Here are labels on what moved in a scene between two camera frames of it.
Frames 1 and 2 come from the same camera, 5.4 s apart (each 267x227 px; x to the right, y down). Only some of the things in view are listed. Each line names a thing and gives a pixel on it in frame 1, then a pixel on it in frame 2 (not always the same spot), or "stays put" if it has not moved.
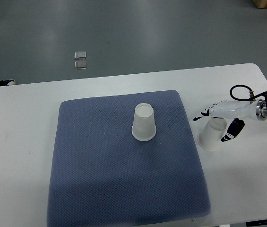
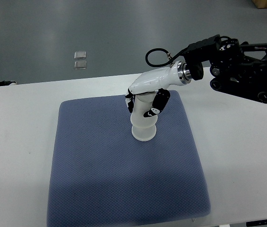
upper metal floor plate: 80,55 stays put
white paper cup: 210,138 to 143,103
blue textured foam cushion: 104,177 stays put
